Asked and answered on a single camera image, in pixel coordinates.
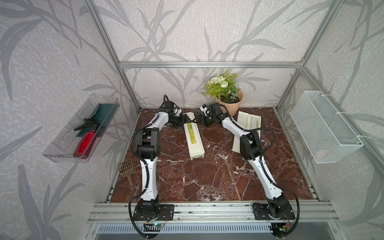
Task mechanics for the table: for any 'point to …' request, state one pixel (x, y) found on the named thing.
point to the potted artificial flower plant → (224, 88)
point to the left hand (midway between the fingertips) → (188, 122)
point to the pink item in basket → (319, 155)
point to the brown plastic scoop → (126, 168)
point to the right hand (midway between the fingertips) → (194, 122)
